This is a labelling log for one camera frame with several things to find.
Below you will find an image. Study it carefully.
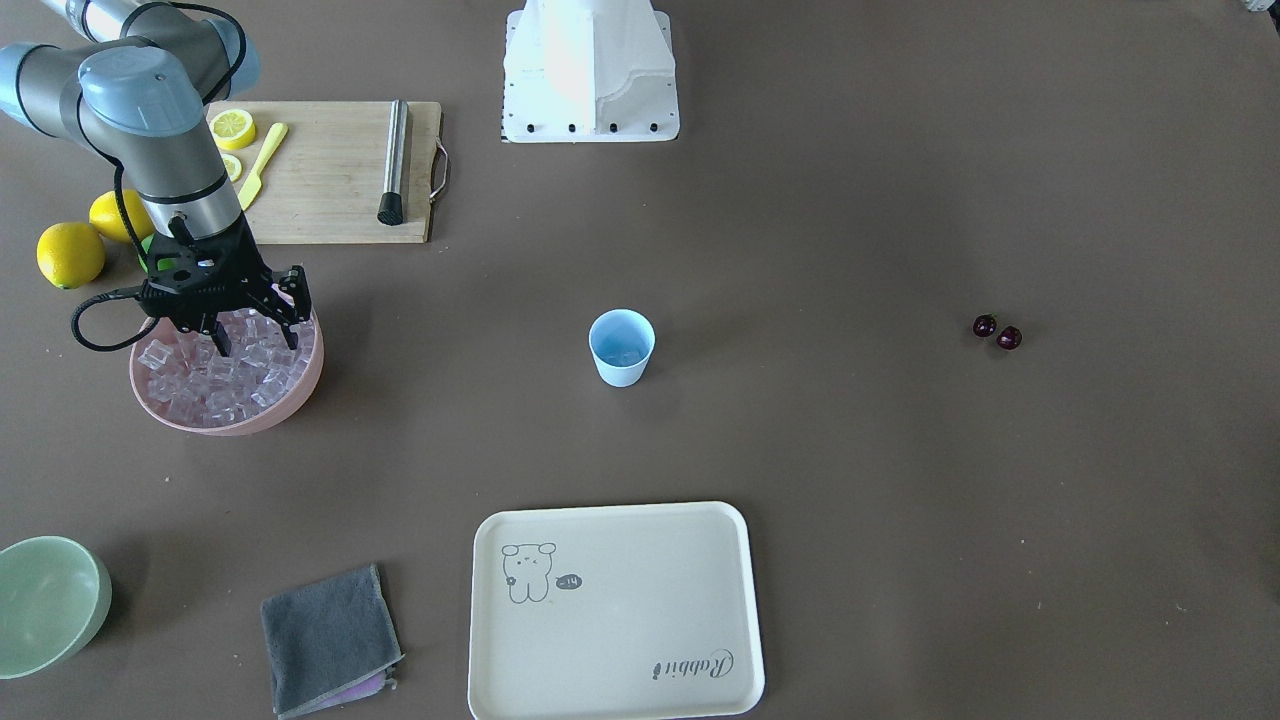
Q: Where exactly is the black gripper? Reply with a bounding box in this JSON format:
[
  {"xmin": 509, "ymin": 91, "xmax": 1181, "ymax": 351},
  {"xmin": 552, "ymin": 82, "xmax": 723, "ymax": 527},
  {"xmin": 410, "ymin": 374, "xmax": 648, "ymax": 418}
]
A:
[{"xmin": 138, "ymin": 222, "xmax": 312, "ymax": 357}]

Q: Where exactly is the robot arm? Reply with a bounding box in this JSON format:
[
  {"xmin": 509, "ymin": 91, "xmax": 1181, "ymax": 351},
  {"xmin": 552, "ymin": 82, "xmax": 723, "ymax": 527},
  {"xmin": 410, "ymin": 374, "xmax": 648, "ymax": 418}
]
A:
[{"xmin": 3, "ymin": 1, "xmax": 312, "ymax": 356}]

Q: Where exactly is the pile of ice cubes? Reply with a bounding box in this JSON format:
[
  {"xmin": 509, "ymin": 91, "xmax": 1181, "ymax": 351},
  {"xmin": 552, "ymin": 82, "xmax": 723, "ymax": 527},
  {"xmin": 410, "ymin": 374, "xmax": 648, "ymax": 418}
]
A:
[{"xmin": 140, "ymin": 305, "xmax": 316, "ymax": 429}]

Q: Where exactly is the light blue plastic cup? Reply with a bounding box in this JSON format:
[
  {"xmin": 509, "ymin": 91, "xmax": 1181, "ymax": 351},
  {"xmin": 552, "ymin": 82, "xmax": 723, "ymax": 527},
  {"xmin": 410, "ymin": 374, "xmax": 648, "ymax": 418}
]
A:
[{"xmin": 588, "ymin": 307, "xmax": 657, "ymax": 388}]

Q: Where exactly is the pink bowl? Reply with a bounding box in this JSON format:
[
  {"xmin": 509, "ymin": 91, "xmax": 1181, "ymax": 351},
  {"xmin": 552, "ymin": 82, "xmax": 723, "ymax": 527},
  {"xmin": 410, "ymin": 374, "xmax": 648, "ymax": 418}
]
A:
[{"xmin": 131, "ymin": 290, "xmax": 325, "ymax": 437}]

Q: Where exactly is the yellow plastic knife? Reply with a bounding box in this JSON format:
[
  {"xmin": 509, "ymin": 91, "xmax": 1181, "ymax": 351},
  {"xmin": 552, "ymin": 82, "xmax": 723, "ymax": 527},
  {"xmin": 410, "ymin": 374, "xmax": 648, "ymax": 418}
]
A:
[{"xmin": 237, "ymin": 122, "xmax": 289, "ymax": 211}]

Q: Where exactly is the green lime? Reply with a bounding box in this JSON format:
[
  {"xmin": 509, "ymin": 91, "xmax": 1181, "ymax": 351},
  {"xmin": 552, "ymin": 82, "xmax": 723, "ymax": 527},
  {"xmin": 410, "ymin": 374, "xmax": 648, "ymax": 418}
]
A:
[{"xmin": 134, "ymin": 234, "xmax": 154, "ymax": 274}]

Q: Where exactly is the wooden cutting board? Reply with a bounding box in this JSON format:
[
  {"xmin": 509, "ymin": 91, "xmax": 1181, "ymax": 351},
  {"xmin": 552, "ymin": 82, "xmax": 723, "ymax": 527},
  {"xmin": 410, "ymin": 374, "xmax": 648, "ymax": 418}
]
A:
[{"xmin": 207, "ymin": 101, "xmax": 448, "ymax": 245}]

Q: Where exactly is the lower lemon half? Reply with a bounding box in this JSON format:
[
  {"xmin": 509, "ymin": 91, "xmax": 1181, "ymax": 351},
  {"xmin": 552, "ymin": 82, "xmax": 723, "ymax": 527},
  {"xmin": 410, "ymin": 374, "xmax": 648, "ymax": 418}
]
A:
[{"xmin": 220, "ymin": 152, "xmax": 243, "ymax": 184}]

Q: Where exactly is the steel muddler black tip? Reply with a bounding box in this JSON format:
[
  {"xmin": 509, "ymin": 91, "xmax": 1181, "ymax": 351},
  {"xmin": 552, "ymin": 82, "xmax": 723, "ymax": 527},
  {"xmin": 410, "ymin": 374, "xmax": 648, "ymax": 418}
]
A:
[{"xmin": 378, "ymin": 99, "xmax": 410, "ymax": 225}]

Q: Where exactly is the whole yellow lemon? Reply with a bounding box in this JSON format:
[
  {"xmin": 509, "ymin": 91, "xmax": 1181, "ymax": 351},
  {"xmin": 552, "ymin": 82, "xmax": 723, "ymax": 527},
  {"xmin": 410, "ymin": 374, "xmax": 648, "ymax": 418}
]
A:
[{"xmin": 88, "ymin": 188, "xmax": 155, "ymax": 243}]

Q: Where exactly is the upper lemon slice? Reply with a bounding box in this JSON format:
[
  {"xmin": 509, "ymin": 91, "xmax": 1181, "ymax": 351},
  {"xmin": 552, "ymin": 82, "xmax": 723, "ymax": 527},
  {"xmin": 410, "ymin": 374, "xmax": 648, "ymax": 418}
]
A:
[{"xmin": 207, "ymin": 108, "xmax": 257, "ymax": 151}]

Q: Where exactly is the grey folded cloth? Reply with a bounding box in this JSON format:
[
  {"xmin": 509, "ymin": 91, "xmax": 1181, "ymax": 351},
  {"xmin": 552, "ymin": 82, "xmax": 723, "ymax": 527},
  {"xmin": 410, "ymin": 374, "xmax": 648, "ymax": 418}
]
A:
[{"xmin": 260, "ymin": 564, "xmax": 404, "ymax": 719}]

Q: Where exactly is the mint green bowl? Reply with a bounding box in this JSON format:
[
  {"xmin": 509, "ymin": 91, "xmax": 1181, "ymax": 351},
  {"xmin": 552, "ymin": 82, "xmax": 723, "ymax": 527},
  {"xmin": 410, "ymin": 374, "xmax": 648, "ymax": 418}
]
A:
[{"xmin": 1, "ymin": 536, "xmax": 113, "ymax": 680}]

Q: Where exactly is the cream rabbit tray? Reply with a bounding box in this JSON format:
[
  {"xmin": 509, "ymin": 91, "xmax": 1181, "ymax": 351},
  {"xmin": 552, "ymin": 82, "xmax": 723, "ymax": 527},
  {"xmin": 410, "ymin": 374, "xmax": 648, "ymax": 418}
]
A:
[{"xmin": 468, "ymin": 501, "xmax": 765, "ymax": 719}]

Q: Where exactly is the dark red cherry pair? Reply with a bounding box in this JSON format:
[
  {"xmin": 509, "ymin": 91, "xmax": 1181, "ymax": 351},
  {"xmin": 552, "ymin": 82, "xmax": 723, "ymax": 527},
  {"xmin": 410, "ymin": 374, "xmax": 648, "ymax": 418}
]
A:
[{"xmin": 972, "ymin": 313, "xmax": 1024, "ymax": 351}]

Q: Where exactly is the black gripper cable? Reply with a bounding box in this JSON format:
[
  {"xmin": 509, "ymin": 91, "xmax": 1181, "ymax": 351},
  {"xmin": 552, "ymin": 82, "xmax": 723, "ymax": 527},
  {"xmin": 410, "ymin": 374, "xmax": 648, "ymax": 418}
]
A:
[{"xmin": 70, "ymin": 288, "xmax": 161, "ymax": 354}]

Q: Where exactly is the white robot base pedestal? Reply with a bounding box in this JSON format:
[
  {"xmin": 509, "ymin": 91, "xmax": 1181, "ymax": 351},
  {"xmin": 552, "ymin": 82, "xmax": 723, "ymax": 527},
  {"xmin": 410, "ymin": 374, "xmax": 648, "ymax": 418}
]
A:
[{"xmin": 500, "ymin": 1, "xmax": 681, "ymax": 143}]

